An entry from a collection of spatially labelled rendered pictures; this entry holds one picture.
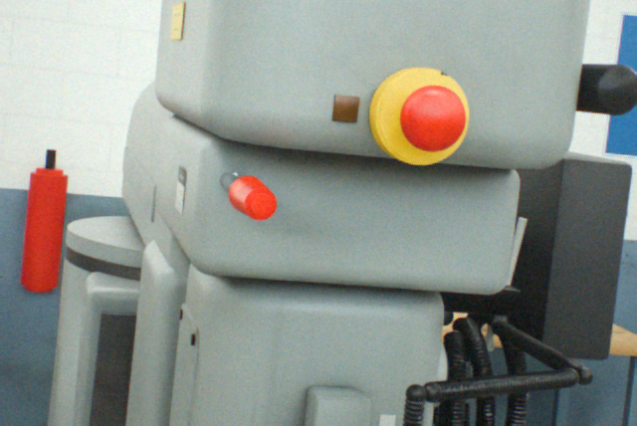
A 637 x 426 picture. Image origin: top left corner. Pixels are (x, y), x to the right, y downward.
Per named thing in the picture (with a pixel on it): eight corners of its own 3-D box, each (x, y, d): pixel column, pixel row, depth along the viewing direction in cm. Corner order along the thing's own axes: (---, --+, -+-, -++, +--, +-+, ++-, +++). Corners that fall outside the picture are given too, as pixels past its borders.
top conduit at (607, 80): (639, 117, 83) (646, 67, 83) (581, 112, 82) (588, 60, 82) (436, 96, 127) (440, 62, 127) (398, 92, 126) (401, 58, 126)
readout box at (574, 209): (621, 363, 128) (646, 164, 126) (538, 358, 126) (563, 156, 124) (544, 321, 147) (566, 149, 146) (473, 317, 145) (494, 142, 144)
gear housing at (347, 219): (517, 300, 90) (532, 165, 89) (188, 277, 84) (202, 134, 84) (393, 234, 122) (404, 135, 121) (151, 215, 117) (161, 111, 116)
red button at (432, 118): (466, 155, 72) (474, 89, 72) (402, 149, 72) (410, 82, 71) (449, 151, 76) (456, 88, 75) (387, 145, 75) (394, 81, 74)
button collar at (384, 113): (464, 169, 76) (475, 73, 75) (371, 160, 74) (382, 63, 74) (453, 166, 78) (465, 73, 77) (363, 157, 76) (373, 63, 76)
